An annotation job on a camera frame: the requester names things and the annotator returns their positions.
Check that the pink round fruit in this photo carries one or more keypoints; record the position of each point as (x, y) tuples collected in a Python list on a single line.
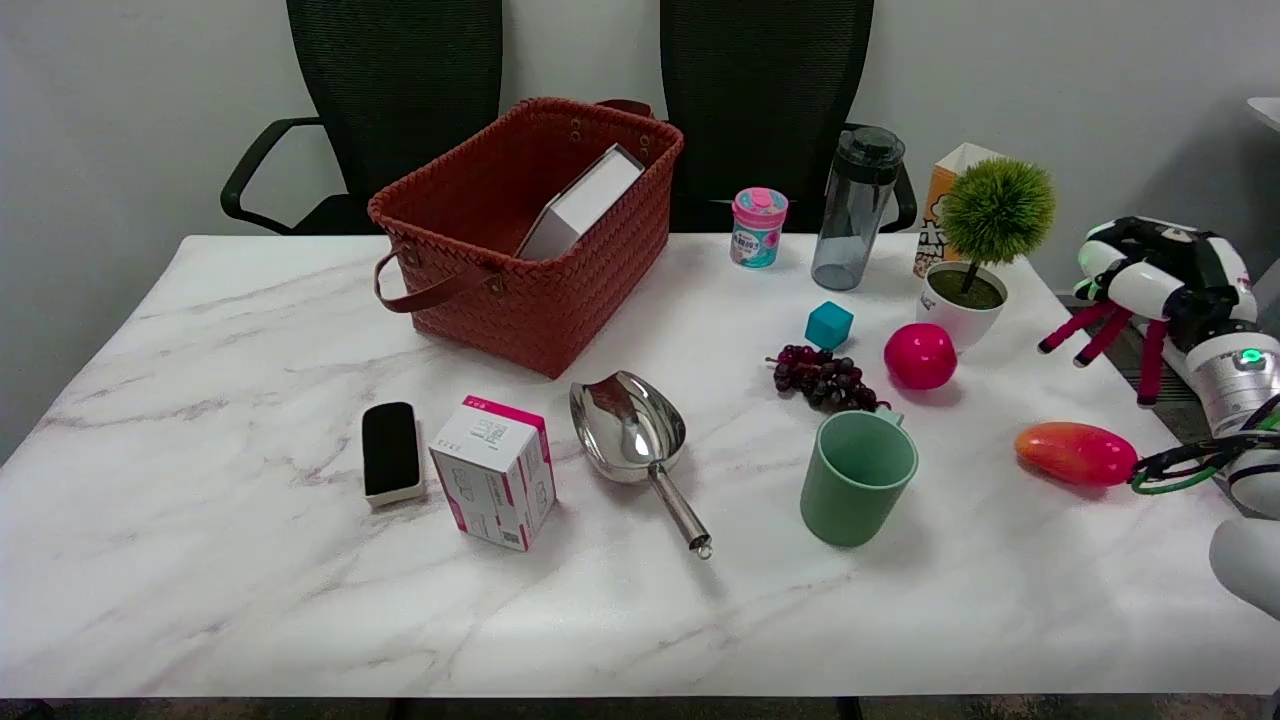
[(920, 357)]

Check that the red orange mango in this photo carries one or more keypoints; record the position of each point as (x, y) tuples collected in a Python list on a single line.
[(1075, 453)]

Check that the pink lidded teal jar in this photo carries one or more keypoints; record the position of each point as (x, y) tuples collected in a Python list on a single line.
[(758, 228)]

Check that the teal cube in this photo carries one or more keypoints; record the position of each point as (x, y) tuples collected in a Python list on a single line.
[(829, 325)]

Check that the grey transparent water bottle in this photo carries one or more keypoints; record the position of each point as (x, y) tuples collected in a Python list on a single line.
[(855, 215)]

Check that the white grey cardboard box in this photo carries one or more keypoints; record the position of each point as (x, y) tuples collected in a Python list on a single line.
[(585, 200)]

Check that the dark purple grape bunch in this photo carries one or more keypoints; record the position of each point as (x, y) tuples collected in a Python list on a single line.
[(828, 380)]

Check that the black white board eraser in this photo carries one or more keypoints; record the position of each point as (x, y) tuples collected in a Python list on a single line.
[(390, 450)]

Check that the orange white carton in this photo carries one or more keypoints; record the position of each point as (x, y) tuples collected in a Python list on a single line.
[(937, 215)]

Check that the silver metal scoop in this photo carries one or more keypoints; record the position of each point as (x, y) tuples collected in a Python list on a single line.
[(628, 430)]

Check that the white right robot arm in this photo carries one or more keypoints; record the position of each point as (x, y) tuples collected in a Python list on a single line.
[(1245, 390)]

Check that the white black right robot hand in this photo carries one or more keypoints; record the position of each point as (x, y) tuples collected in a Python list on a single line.
[(1150, 285)]

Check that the brown woven storage basket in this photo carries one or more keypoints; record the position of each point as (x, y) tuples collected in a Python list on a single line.
[(540, 300)]

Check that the black mesh office chair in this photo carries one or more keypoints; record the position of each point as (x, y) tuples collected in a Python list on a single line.
[(765, 90), (395, 90)]

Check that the green ball plant white pot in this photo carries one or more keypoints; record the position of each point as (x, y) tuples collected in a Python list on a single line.
[(995, 215)]

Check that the pink white carton box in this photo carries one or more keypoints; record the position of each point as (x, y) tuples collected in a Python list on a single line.
[(495, 475)]

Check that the white table corner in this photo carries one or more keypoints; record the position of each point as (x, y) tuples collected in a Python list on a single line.
[(1266, 112)]

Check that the pink flexible tripod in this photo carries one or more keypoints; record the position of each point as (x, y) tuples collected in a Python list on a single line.
[(1152, 360)]

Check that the green plastic cup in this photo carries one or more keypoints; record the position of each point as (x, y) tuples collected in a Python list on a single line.
[(855, 490)]

